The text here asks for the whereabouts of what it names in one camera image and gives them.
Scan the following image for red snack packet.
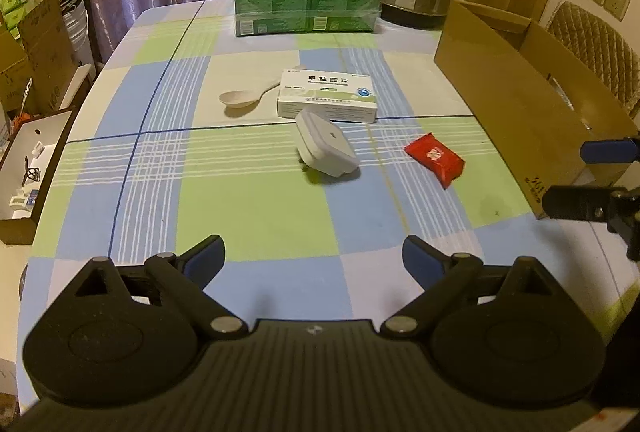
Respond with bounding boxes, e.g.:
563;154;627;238
405;133;465;189

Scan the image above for white square night light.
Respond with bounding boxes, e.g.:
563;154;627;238
294;108;360;178

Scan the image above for brown cardboard box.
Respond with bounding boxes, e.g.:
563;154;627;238
435;0;638;217

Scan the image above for quilted chair back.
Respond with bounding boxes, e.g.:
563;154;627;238
547;0;639;119

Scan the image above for checked tablecloth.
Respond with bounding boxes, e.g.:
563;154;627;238
14;0;640;413

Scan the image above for beige plastic spoon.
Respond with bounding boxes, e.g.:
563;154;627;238
218;77;282;109

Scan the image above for open box with small items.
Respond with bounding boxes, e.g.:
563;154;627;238
0;108;77;245

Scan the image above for white green medicine box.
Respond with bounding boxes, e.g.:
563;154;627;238
277;69;378;124

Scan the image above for cardboard boxes on left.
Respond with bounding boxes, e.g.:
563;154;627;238
1;0;96;117

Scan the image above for green tissue pack bundle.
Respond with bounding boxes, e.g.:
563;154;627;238
234;0;381;37

